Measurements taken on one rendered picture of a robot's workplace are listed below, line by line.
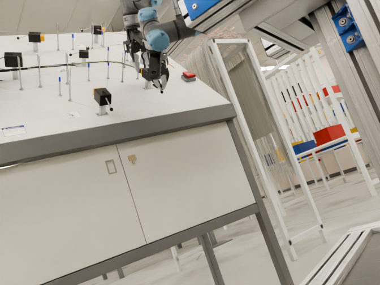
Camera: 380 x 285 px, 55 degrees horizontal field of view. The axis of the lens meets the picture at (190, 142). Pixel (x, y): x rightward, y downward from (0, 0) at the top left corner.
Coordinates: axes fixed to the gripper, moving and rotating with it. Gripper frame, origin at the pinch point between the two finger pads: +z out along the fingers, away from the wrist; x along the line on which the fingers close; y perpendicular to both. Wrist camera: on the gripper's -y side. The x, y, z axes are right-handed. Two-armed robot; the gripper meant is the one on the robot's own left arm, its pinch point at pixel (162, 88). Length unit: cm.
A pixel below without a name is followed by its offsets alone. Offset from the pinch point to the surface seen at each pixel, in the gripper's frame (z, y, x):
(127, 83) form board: 2.4, 7.7, 17.8
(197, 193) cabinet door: 25.2, -38.2, -15.7
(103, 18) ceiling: 134, 336, 151
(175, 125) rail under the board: 5.0, -18.2, -7.2
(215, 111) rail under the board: 11.0, -3.4, -22.9
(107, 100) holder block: -14.1, -24.0, 15.2
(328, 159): 717, 581, -275
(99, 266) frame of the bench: 17, -74, 14
